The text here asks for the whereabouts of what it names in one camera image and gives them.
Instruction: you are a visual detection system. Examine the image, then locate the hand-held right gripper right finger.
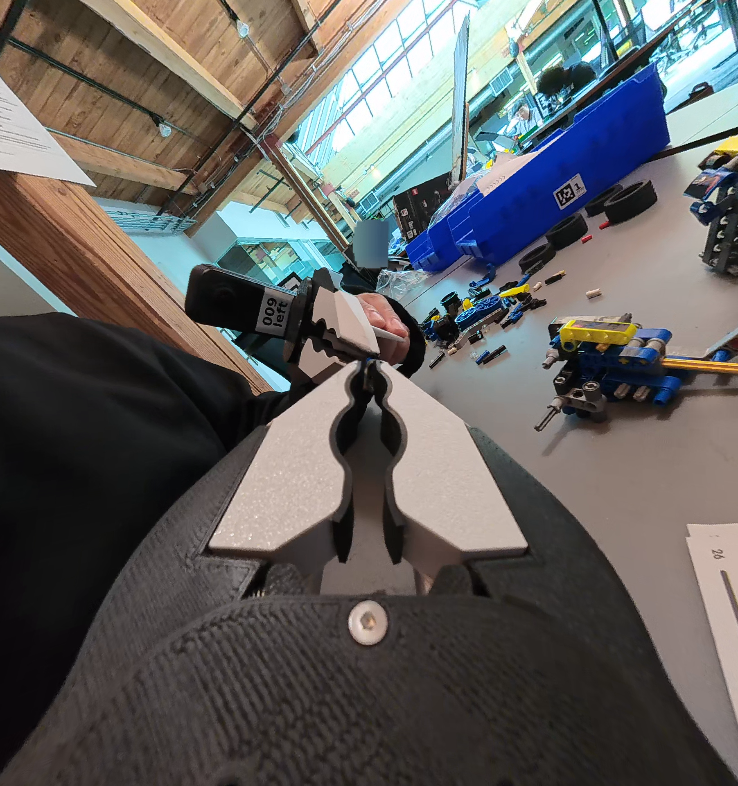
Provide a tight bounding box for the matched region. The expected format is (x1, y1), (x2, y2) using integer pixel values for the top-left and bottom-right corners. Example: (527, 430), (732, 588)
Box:
(374, 361), (529, 593)

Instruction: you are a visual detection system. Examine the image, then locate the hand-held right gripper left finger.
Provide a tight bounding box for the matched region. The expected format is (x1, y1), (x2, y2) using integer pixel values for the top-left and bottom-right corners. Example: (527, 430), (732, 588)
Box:
(208, 361), (368, 594)

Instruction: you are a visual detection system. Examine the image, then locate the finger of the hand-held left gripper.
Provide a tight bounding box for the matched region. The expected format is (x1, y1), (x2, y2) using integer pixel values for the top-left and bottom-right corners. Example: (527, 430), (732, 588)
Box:
(307, 287), (383, 360)
(294, 341), (348, 388)

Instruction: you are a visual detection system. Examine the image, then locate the lego assembly with yellow axle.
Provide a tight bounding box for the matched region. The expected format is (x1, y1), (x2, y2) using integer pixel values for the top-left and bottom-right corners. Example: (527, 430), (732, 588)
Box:
(533, 312), (738, 432)

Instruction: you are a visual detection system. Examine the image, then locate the pile of loose lego pieces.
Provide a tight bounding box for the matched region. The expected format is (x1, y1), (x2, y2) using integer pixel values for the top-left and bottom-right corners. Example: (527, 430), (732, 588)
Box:
(419, 270), (569, 370)

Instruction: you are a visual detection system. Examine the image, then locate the black lego tire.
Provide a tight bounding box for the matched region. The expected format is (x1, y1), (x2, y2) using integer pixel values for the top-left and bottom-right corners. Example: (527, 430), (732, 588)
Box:
(584, 183), (624, 217)
(519, 242), (557, 275)
(603, 179), (659, 226)
(545, 212), (589, 251)

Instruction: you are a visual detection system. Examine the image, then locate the person's left hand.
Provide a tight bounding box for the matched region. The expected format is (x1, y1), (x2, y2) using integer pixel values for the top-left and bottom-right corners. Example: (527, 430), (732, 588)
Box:
(354, 292), (413, 368)

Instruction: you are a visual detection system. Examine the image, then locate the clear plastic bag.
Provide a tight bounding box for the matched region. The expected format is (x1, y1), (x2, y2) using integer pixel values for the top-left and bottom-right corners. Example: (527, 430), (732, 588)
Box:
(374, 265), (434, 303)

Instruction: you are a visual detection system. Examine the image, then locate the blue plastic bin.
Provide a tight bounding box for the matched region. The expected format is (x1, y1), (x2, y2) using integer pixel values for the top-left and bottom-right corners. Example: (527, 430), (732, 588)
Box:
(404, 61), (672, 274)

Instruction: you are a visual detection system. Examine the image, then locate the person's black clothing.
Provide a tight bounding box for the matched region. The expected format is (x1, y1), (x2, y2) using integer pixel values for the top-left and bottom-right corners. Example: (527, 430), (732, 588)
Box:
(0, 312), (311, 786)

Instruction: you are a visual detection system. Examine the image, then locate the thin upright panel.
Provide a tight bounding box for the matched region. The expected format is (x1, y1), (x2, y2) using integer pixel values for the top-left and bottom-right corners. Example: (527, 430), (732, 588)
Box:
(450, 12), (473, 184)

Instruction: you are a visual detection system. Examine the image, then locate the printed paper sheet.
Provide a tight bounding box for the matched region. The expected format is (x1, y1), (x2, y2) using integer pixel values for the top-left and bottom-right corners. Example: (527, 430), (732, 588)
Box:
(0, 48), (97, 188)

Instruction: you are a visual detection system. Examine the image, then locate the instruction booklet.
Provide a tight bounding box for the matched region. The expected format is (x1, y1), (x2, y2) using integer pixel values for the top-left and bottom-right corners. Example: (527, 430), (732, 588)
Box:
(686, 522), (738, 785)

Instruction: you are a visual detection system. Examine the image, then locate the wooden post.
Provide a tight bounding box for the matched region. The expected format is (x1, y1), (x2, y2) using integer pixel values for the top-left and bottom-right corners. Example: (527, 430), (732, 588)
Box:
(0, 165), (279, 395)

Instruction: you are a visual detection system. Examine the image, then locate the lego assembly with dark frame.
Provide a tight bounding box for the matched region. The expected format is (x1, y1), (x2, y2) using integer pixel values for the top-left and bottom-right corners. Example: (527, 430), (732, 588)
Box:
(684, 120), (738, 278)

